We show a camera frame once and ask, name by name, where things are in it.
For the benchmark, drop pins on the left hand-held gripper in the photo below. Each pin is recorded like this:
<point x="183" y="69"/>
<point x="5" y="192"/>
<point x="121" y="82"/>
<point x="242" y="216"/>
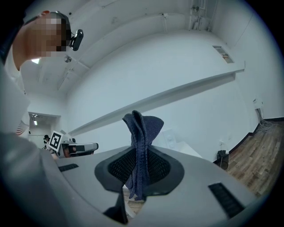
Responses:
<point x="56" y="142"/>

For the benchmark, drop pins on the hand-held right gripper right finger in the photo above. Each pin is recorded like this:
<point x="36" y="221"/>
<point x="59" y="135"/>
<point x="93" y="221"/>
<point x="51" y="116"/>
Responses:
<point x="195" y="199"/>

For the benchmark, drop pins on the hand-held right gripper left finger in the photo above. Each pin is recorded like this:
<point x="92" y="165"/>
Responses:
<point x="84" y="181"/>

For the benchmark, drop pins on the dark blue cloth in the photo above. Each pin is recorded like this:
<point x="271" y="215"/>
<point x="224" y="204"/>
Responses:
<point x="142" y="133"/>

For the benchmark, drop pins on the person's left forearm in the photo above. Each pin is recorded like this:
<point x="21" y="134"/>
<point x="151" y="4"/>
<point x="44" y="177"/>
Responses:
<point x="54" y="156"/>

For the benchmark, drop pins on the white table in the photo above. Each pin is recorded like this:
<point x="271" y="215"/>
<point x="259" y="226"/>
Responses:
<point x="188" y="150"/>

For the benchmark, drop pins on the black box on floor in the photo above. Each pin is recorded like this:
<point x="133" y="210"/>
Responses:
<point x="222" y="153"/>

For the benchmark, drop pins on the round ceiling detector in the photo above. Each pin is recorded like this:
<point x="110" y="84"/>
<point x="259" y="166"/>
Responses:
<point x="68" y="59"/>

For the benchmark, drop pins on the white shirt with striped print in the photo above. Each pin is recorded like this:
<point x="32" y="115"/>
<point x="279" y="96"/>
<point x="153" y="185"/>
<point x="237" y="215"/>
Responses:
<point x="11" y="88"/>

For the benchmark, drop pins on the person's head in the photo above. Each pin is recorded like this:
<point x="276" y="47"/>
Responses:
<point x="35" y="37"/>

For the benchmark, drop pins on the white ceiling pipes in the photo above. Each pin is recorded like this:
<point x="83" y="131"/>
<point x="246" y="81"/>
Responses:
<point x="199" y="15"/>

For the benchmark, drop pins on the long white wall ledge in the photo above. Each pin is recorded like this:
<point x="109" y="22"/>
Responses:
<point x="155" y="99"/>

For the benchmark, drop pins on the black head camera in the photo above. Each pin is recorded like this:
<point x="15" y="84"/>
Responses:
<point x="77" y="40"/>

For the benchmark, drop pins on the white wall outlet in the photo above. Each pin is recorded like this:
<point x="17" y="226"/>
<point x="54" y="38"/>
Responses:
<point x="258" y="103"/>

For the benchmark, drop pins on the wall notice sheet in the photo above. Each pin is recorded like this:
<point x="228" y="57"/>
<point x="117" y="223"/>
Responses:
<point x="223" y="54"/>

